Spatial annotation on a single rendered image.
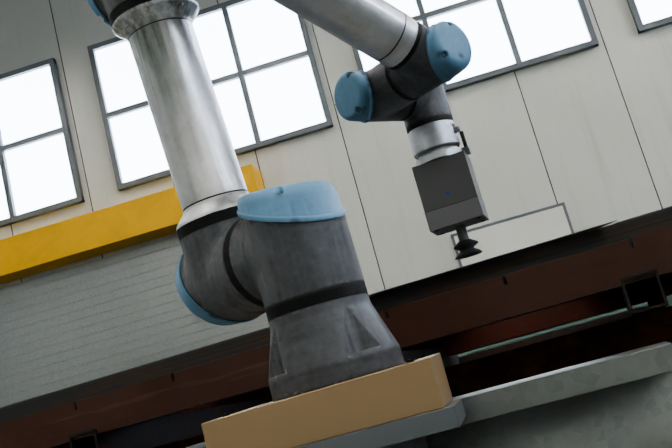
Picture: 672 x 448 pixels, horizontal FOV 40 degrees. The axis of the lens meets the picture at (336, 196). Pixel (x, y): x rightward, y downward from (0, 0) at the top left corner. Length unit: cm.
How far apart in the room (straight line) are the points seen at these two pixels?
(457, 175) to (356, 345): 48
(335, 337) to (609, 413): 46
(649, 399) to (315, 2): 67
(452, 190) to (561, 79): 892
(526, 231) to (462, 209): 849
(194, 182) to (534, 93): 918
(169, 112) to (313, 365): 38
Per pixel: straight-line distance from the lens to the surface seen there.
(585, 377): 112
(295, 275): 98
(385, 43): 123
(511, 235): 986
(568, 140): 1011
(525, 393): 113
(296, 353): 97
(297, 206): 99
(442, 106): 142
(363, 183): 1007
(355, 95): 134
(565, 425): 129
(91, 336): 1068
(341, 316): 98
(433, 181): 140
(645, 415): 128
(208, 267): 110
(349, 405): 93
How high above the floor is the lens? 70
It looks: 13 degrees up
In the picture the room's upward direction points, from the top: 15 degrees counter-clockwise
